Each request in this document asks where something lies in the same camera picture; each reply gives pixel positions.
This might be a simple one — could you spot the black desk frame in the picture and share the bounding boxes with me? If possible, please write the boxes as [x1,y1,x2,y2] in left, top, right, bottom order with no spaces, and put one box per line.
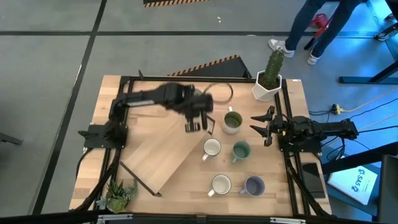
[338,0,398,85]

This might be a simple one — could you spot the purple mug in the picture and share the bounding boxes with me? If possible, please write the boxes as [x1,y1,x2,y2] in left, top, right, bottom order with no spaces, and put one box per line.
[238,175,266,197]

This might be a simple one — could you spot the black flat panel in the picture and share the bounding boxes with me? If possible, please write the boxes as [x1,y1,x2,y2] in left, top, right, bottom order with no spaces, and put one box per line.
[376,154,398,224]

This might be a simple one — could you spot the white mug green interior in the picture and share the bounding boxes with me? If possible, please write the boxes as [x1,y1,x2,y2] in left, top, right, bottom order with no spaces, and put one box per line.
[221,106,244,135]

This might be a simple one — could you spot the grey furniture foot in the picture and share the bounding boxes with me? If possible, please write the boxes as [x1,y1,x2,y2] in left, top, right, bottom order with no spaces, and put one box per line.
[0,132,24,146]

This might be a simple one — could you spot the cactus in white pot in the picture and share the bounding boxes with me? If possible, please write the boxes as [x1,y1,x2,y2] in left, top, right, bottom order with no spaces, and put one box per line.
[251,49,285,103]

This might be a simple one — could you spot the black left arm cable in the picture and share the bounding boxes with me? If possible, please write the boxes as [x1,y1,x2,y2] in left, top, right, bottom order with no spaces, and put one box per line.
[203,82,234,105]

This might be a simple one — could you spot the black hazard-striped ramp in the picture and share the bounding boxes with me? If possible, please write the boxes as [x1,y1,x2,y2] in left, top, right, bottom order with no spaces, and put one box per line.
[167,54,252,78]

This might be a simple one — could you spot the yellow power cable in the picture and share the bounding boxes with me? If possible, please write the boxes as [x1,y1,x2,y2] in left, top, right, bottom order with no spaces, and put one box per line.
[340,88,398,113]

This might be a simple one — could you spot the black aluminium table frame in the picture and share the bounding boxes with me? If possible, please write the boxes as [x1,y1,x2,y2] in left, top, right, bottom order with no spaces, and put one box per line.
[70,70,332,224]

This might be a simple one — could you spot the black floor cable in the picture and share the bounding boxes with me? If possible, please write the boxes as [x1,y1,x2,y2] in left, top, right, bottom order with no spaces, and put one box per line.
[348,98,398,121]
[356,124,398,134]

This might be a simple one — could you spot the black hazard-striped strip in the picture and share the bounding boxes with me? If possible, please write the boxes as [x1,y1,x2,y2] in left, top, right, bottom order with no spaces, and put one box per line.
[142,0,211,8]

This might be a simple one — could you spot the black diagonal bar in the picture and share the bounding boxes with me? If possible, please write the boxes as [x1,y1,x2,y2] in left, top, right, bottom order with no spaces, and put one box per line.
[320,141,398,175]

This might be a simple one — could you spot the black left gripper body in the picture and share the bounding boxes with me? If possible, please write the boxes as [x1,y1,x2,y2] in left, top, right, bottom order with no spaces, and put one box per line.
[180,88,215,119]

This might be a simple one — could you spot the white mug navy floral print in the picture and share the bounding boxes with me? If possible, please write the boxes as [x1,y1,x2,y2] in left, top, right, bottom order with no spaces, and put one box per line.
[201,138,223,162]
[207,174,233,198]

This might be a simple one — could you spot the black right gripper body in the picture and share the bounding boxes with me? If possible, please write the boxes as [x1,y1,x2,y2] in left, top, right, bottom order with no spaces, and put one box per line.
[264,105,295,147]

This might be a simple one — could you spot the small green succulent plant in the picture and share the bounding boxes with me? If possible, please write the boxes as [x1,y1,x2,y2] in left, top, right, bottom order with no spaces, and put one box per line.
[95,178,139,214]

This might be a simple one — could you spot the white printed cardboard box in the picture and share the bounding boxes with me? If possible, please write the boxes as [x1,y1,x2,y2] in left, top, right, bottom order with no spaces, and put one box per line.
[326,165,379,206]

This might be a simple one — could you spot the wooden shelf riser black legs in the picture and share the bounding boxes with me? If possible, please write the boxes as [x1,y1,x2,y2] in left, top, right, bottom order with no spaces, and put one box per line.
[119,114,216,197]

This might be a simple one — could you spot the black smartphone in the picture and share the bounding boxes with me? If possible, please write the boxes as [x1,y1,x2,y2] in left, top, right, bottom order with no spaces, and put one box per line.
[300,161,326,200]

